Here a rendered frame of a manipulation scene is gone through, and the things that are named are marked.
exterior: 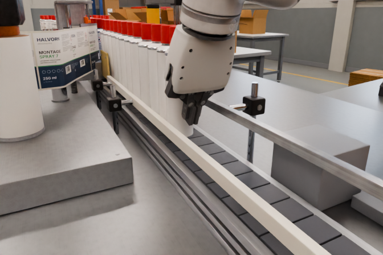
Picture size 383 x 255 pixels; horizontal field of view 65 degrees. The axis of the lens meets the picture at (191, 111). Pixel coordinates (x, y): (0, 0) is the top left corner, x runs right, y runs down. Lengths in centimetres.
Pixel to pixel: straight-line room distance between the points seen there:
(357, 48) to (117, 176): 621
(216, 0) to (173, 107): 22
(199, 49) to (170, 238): 26
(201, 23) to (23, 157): 36
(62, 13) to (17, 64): 54
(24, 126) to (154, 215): 31
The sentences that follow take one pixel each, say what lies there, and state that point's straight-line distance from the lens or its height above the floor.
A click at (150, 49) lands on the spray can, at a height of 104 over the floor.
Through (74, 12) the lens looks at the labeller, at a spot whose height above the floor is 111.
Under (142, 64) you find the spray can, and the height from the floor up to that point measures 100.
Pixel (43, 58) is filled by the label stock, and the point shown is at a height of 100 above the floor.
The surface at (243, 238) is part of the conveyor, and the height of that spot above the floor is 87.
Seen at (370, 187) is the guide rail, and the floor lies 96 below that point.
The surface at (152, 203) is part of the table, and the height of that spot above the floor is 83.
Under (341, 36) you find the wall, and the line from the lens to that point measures 658.
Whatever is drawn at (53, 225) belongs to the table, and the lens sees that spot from 48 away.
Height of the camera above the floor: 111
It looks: 18 degrees down
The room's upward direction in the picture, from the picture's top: straight up
